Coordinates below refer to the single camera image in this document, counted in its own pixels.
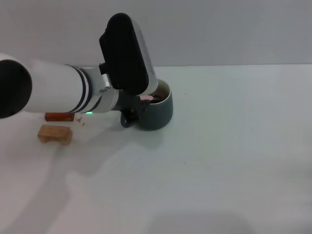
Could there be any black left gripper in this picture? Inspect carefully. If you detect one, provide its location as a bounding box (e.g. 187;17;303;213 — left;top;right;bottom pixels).
114;93;154;127

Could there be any grey ceramic cup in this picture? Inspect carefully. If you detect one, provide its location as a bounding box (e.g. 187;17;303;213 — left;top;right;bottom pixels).
121;79;174;131

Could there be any reddish brown wooden block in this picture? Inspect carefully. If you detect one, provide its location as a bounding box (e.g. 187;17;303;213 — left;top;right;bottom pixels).
45;112;75;122

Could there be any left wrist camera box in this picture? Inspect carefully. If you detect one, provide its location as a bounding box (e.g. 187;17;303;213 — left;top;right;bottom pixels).
98;13;159;96

